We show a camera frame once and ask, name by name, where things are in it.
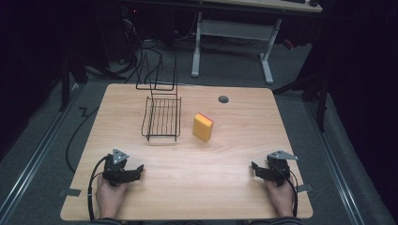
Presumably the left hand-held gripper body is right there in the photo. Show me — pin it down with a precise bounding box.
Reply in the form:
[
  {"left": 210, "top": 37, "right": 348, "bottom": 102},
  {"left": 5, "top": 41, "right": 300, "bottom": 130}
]
[{"left": 102, "top": 148, "right": 132, "bottom": 188}]

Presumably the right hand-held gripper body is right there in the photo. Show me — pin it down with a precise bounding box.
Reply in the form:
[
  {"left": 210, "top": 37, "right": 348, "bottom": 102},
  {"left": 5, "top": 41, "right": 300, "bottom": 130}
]
[{"left": 264, "top": 150, "right": 299, "bottom": 188}]

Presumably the person's right hand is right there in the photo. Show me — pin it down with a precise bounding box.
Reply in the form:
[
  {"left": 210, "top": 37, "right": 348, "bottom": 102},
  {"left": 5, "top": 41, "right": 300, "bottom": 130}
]
[{"left": 265, "top": 175, "right": 297, "bottom": 218}]

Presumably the yellow sponge with red side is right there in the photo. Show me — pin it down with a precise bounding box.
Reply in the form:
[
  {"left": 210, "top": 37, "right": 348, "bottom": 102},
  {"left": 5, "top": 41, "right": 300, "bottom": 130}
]
[{"left": 191, "top": 112, "right": 215, "bottom": 143}]

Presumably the black metal stand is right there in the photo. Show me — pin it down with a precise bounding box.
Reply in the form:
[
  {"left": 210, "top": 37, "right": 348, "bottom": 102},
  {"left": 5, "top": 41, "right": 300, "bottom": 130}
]
[
  {"left": 271, "top": 73, "right": 330, "bottom": 133},
  {"left": 58, "top": 54, "right": 89, "bottom": 113}
]

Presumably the white-legged desk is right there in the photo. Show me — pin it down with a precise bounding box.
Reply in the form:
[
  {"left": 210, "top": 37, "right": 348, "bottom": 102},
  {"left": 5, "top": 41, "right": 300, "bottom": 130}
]
[{"left": 191, "top": 0, "right": 324, "bottom": 85}]

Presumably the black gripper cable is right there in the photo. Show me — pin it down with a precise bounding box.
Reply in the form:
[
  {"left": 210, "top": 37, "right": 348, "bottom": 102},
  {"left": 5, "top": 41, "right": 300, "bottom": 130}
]
[
  {"left": 271, "top": 162, "right": 299, "bottom": 218},
  {"left": 87, "top": 156, "right": 109, "bottom": 221}
]

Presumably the black floor cable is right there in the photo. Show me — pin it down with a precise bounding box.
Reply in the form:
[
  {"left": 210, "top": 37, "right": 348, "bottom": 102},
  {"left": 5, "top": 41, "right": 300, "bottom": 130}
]
[{"left": 65, "top": 106, "right": 100, "bottom": 174}]

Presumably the black wire rack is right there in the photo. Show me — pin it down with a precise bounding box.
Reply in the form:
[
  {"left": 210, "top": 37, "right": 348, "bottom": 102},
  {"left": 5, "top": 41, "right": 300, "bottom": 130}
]
[{"left": 135, "top": 52, "right": 183, "bottom": 143}]

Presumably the metal floor rail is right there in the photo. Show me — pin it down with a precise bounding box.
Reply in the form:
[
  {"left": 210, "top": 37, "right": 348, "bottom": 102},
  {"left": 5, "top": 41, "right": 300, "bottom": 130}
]
[
  {"left": 0, "top": 88, "right": 82, "bottom": 218},
  {"left": 304, "top": 102, "right": 366, "bottom": 225}
]

